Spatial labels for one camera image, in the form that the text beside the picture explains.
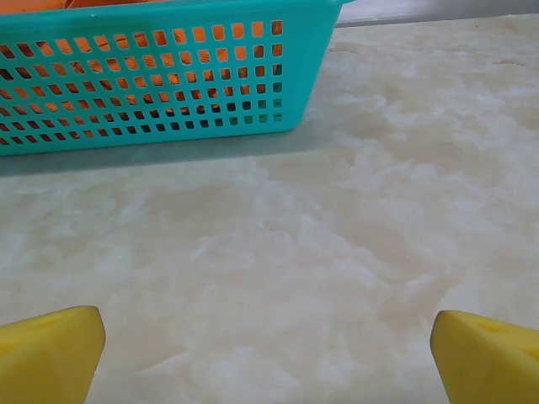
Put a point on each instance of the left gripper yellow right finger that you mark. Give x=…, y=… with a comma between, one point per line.
x=492, y=362

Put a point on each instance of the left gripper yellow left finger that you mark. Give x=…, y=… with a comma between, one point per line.
x=46, y=357

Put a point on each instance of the teal plastic basket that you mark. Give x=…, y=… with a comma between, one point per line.
x=303, y=63

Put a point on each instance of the orange trousers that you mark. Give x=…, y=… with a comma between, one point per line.
x=200, y=33

